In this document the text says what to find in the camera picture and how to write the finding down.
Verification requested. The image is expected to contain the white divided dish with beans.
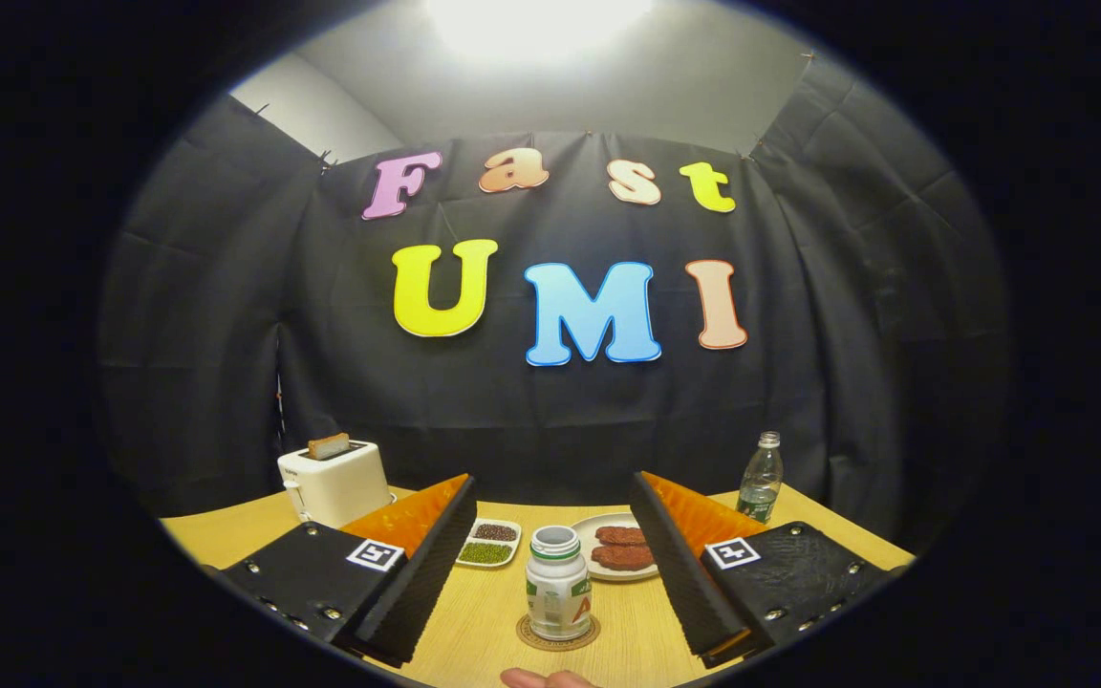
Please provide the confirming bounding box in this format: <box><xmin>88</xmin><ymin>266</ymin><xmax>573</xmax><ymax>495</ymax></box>
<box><xmin>455</xmin><ymin>518</ymin><xmax>523</xmax><ymax>570</ymax></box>

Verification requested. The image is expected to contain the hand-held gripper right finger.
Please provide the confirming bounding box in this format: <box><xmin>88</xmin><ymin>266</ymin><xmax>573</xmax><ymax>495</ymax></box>
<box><xmin>629</xmin><ymin>470</ymin><xmax>907</xmax><ymax>670</ymax></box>

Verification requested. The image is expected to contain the white juice bottle green ring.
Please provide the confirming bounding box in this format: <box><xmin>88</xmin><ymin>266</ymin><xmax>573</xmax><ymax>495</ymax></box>
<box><xmin>525</xmin><ymin>525</ymin><xmax>594</xmax><ymax>642</ymax></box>

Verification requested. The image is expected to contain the cream toaster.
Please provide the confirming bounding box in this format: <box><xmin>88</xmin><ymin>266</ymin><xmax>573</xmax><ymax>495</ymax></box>
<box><xmin>277</xmin><ymin>440</ymin><xmax>393</xmax><ymax>529</ymax></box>

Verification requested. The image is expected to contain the black backdrop cloth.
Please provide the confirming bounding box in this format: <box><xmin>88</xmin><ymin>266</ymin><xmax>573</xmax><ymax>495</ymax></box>
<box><xmin>97</xmin><ymin>53</ymin><xmax>1010</xmax><ymax>555</ymax></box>

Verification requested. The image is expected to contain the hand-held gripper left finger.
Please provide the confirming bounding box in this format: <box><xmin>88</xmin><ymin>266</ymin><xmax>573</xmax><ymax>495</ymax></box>
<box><xmin>216</xmin><ymin>473</ymin><xmax>478</xmax><ymax>670</ymax></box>

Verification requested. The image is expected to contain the round wooden coaster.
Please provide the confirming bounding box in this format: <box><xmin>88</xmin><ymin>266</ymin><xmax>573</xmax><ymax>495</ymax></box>
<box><xmin>515</xmin><ymin>613</ymin><xmax>602</xmax><ymax>653</ymax></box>

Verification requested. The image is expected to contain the clear plastic water bottle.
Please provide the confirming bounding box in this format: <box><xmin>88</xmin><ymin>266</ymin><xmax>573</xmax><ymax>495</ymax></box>
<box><xmin>736</xmin><ymin>431</ymin><xmax>785</xmax><ymax>525</ymax></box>

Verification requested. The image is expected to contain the white round plate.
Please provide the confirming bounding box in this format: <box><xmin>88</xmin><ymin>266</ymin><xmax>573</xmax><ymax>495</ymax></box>
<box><xmin>570</xmin><ymin>513</ymin><xmax>661</xmax><ymax>582</ymax></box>

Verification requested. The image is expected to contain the wooden table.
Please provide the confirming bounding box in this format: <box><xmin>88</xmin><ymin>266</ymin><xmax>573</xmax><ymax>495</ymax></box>
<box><xmin>159</xmin><ymin>483</ymin><xmax>917</xmax><ymax>688</ymax></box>

